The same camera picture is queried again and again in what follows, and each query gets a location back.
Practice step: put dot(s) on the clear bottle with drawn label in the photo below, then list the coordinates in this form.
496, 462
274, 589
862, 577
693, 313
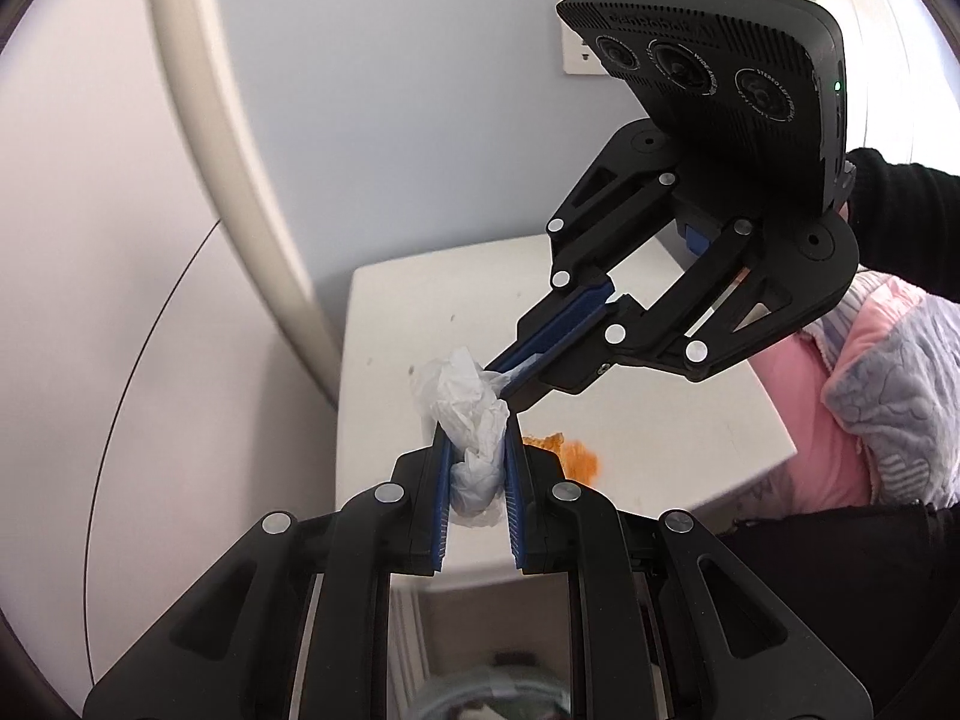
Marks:
487, 697

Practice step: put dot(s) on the white nightstand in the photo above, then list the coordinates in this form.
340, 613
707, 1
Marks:
675, 435

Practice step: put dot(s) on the white arched panel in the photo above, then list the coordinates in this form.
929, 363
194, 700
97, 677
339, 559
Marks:
112, 315

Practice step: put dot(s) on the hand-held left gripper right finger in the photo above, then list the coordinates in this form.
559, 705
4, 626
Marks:
514, 495

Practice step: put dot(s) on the person's right forearm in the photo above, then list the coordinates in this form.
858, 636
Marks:
915, 217

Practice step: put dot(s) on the person's black pants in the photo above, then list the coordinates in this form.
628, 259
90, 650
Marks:
862, 600

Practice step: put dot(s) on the pink and grey blanket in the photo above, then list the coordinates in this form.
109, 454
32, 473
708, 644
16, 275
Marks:
900, 390

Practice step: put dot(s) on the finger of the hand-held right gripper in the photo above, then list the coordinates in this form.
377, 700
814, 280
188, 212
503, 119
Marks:
570, 369
577, 307

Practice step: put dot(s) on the cream curved frame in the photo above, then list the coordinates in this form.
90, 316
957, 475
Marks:
225, 127

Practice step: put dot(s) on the white wall socket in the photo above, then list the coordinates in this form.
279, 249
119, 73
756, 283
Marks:
574, 60

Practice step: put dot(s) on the white slatted headboard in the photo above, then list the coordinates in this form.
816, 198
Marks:
892, 52

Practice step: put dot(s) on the white tissue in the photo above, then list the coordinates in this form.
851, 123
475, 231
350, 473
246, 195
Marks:
469, 405

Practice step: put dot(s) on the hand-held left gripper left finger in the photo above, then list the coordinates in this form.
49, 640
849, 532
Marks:
442, 495

